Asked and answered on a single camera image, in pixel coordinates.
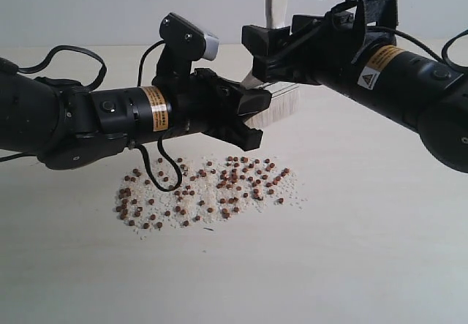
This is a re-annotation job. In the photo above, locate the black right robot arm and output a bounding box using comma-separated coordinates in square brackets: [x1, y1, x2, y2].
[241, 1, 467, 173]

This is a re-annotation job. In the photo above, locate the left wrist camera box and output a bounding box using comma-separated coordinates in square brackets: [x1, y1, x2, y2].
[156, 12, 219, 80]

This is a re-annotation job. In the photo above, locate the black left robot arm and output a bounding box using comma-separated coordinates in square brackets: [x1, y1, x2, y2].
[1, 56, 272, 170]

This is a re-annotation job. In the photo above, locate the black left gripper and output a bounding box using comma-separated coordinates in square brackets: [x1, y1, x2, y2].
[151, 66, 271, 151]

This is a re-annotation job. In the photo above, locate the wooden paint brush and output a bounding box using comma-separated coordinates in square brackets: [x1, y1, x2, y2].
[241, 0, 301, 129]

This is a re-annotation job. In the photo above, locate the pile of beans and rice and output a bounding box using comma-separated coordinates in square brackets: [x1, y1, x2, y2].
[113, 156, 307, 239]

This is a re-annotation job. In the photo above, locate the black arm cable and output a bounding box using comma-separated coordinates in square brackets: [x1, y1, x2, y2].
[365, 26, 468, 75]
[0, 42, 184, 192]

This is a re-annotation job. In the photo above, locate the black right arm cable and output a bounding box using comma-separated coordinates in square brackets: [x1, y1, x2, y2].
[365, 26, 468, 75]

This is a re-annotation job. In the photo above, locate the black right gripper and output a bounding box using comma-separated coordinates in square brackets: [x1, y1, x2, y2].
[241, 1, 398, 87]

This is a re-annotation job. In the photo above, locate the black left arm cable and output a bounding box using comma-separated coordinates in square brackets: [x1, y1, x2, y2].
[0, 42, 184, 192]

